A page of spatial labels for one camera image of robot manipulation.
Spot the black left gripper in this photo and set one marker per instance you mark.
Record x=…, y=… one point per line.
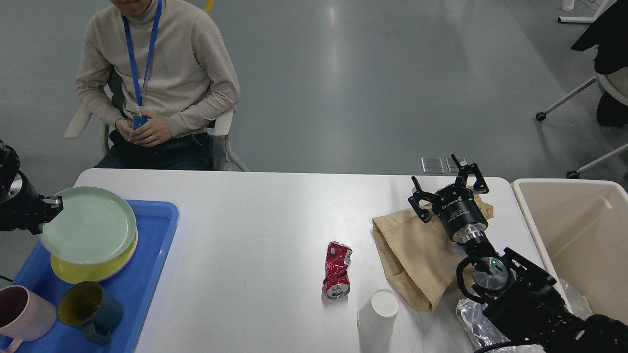
x=28, y=210

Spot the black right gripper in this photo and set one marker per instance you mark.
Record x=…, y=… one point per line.
x=460, y=213

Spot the mint green plate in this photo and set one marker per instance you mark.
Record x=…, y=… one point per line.
x=94, y=226

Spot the dark teal mug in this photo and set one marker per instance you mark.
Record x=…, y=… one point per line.
x=88, y=308

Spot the crushed red soda can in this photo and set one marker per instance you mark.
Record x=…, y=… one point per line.
x=336, y=283

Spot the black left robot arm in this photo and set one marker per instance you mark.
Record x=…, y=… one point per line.
x=11, y=178

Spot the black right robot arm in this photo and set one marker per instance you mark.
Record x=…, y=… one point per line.
x=519, y=296

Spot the right silver floor plate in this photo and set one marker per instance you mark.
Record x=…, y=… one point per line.
x=452, y=167

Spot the silver floor plate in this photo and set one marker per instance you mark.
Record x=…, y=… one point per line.
x=432, y=165
x=452, y=167

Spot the left silver floor plate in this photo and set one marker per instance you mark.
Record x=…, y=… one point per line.
x=432, y=165

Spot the yellow plate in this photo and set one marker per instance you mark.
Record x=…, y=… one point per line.
x=76, y=273

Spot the brown paper bag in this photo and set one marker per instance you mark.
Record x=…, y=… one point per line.
x=419, y=260

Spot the pink mug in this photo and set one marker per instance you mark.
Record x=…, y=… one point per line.
x=24, y=316

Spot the blue plastic tray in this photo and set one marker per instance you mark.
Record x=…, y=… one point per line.
x=133, y=286

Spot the beige plastic bin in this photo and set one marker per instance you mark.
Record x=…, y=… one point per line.
x=580, y=228

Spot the crumpled silver foil bag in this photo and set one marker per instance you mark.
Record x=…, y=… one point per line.
x=483, y=333

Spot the white paper cup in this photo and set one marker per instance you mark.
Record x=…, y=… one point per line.
x=376, y=317

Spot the seated person beige sweater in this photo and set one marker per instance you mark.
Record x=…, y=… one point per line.
x=177, y=77

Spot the white table leg base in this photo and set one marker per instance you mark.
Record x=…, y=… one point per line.
x=583, y=11

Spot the office chair with black coat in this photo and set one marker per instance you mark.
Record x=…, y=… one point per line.
x=608, y=33

